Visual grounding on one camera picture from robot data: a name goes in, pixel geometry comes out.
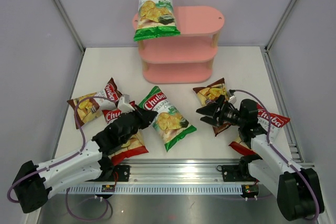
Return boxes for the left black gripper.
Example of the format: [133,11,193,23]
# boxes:
[121,104,157,144]

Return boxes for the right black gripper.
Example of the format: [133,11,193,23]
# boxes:
[196,94,245,128]

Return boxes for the green chips bag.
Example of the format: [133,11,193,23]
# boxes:
[139,86,196,151]
[133,0,181,41]

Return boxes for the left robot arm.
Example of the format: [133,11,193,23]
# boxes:
[11,106,157,214]

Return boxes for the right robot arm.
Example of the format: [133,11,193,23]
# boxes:
[196,95,325,221]

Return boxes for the brown chips bag right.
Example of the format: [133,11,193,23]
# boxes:
[192,78,234,137]

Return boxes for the brown chips bag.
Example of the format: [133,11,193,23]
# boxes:
[192,78,234,137]
[67,78,122,126]

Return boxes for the red chips bag left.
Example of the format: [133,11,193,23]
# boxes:
[101,108,149,167]

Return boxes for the red chips bag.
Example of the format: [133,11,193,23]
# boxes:
[229,103,290,156]
[101,108,149,167]

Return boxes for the red chips bag right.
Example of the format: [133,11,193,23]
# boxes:
[229,103,290,156]

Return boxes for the pink three-tier shelf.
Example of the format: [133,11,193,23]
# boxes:
[138,6,225,84]

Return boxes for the brown chips bag left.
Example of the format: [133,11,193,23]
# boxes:
[67,78,122,126]

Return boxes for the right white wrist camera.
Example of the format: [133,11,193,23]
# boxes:
[227,90,237,104]

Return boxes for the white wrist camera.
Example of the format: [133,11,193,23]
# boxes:
[118,94,135,113]
[227,90,237,104]

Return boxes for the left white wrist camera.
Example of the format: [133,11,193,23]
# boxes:
[118,94,135,113]

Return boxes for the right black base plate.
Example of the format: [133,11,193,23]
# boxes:
[221,165,257,183]

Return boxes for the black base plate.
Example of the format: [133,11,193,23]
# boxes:
[90,165,131,182]
[221,165,257,183]

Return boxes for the aluminium mounting rail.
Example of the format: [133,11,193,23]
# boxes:
[35,162,320,185]

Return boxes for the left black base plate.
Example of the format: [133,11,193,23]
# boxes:
[90,165,131,182]

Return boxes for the white slotted cable duct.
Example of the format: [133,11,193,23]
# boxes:
[69,183,243,195]

